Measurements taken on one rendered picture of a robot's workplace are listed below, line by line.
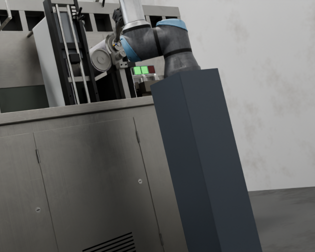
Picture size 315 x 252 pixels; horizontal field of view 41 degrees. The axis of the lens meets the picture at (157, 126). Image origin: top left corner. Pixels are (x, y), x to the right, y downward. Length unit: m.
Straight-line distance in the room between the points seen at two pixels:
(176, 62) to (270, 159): 2.88
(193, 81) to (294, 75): 2.57
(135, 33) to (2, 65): 0.94
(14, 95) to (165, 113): 1.00
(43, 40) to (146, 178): 0.92
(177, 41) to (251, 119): 2.88
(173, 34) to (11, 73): 1.05
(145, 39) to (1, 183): 0.76
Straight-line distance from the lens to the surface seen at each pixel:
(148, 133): 1.99
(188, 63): 1.64
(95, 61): 2.26
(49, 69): 2.28
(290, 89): 4.12
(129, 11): 1.71
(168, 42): 1.67
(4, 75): 2.39
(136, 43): 1.68
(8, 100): 2.36
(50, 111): 1.73
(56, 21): 2.11
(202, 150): 1.55
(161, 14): 3.14
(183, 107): 1.56
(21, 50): 2.47
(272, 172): 4.42
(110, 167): 1.85
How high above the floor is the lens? 0.63
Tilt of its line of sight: 3 degrees up
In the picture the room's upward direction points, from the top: 13 degrees counter-clockwise
